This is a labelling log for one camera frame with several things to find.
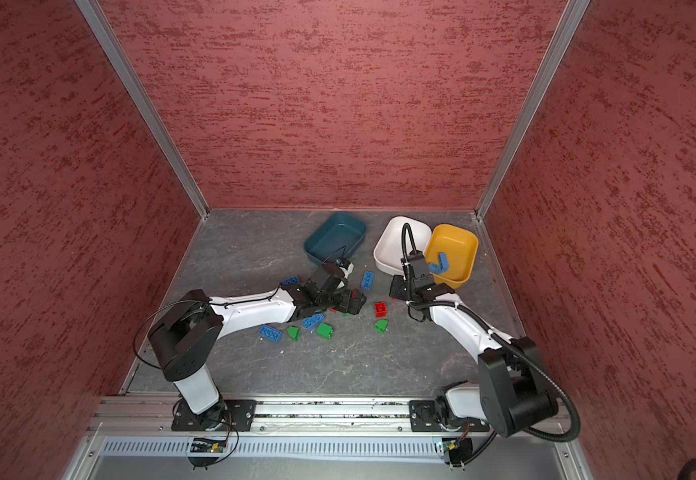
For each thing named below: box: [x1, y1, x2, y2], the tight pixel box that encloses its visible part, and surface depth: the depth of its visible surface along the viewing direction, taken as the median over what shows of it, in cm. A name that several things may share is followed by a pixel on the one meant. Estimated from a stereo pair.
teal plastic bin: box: [304, 212, 367, 266], surface depth 116 cm
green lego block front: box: [316, 322, 334, 340], surface depth 89 cm
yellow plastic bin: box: [424, 224, 479, 289], surface depth 109 cm
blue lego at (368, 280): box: [361, 271, 375, 290], surface depth 102 cm
